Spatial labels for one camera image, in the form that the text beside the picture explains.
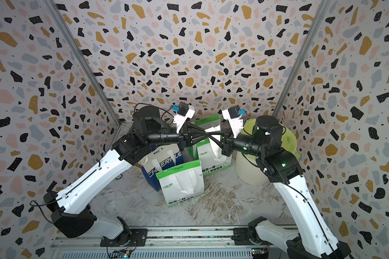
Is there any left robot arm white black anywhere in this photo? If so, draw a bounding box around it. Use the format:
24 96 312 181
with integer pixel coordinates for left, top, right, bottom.
44 102 211 245

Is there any right corner aluminium post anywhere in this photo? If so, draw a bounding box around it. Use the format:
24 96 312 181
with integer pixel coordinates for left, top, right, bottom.
272 0 332 117

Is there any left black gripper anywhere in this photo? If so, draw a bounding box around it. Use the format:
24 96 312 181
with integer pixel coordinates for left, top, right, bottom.
145 122 210 153

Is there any green white bag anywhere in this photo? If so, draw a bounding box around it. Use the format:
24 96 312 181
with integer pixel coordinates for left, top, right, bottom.
188 114 220 160
196 138 232 177
156 160 205 207

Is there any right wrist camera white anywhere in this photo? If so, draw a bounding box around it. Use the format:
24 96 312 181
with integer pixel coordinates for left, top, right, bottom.
222 105 245 138

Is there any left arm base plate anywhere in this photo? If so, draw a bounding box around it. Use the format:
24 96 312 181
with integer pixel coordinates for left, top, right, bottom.
100 228 148 247

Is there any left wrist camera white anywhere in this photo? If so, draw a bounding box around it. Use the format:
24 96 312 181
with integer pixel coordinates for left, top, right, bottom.
172 101 195 133

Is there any white trash bin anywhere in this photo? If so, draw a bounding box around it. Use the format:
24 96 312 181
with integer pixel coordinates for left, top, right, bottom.
235 152 269 186

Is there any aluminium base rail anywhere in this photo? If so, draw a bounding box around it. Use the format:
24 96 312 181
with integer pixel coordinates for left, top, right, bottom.
46 226 288 259

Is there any yellow-green bin liner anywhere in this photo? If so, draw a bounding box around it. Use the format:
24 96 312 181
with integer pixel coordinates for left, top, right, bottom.
241 119 300 160

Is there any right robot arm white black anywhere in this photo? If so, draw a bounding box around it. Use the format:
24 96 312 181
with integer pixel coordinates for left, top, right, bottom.
222 115 351 259

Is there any front blue white bag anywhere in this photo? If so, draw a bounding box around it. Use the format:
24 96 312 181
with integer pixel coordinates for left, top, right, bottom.
139 144 184 192

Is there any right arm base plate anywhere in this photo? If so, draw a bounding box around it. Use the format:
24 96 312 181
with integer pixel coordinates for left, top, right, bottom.
231 227 271 246

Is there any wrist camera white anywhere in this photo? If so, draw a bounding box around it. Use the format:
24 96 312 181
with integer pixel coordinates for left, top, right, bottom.
172 101 195 133
222 105 245 138

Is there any corner aluminium post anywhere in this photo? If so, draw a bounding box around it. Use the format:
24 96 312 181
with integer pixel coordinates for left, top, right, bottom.
272 0 332 117
42 1 121 127

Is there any left corner aluminium post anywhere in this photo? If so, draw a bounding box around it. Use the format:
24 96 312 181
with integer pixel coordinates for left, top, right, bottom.
42 1 121 127

